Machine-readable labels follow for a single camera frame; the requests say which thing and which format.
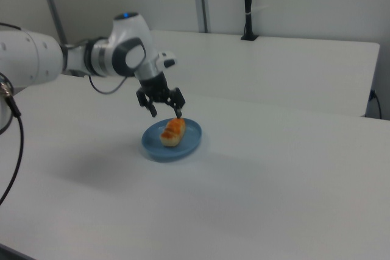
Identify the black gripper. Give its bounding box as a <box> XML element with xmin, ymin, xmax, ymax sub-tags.
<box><xmin>135</xmin><ymin>71</ymin><xmax>186</xmax><ymax>119</ymax></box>

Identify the orange glazed bread loaf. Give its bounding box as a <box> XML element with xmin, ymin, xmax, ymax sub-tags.
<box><xmin>160</xmin><ymin>117</ymin><xmax>187</xmax><ymax>149</ymax></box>

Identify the blue round plastic plate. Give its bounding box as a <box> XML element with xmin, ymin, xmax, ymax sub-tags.
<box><xmin>141</xmin><ymin>118</ymin><xmax>203</xmax><ymax>164</ymax></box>

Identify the white side table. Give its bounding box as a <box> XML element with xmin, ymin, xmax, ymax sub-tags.
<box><xmin>148</xmin><ymin>29</ymin><xmax>381</xmax><ymax>118</ymax></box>

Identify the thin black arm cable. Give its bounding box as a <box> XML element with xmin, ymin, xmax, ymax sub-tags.
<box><xmin>87</xmin><ymin>74</ymin><xmax>129</xmax><ymax>95</ymax></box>

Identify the black camera pole with base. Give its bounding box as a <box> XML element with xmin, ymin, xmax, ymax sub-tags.
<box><xmin>240</xmin><ymin>0</ymin><xmax>260</xmax><ymax>42</ymax></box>

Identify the thick black cable with connector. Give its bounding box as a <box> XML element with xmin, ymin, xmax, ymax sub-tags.
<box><xmin>0</xmin><ymin>72</ymin><xmax>26</xmax><ymax>206</ymax></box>

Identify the grey slanted frame post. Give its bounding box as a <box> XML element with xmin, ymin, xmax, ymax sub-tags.
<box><xmin>35</xmin><ymin>0</ymin><xmax>68</xmax><ymax>45</ymax></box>

